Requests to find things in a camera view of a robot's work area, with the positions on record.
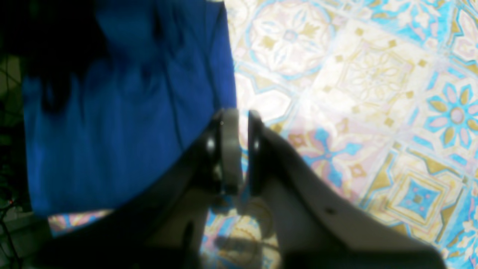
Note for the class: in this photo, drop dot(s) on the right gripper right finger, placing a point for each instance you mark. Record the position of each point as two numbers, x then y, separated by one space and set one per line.
315 227

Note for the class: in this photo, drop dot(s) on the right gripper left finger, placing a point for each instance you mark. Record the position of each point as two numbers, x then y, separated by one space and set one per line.
164 225

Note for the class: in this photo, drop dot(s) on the patterned tile tablecloth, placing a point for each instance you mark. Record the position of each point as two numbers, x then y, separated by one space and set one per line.
379 97

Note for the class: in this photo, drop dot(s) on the blue long-sleeve T-shirt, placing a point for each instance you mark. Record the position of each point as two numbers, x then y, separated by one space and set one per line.
168 69

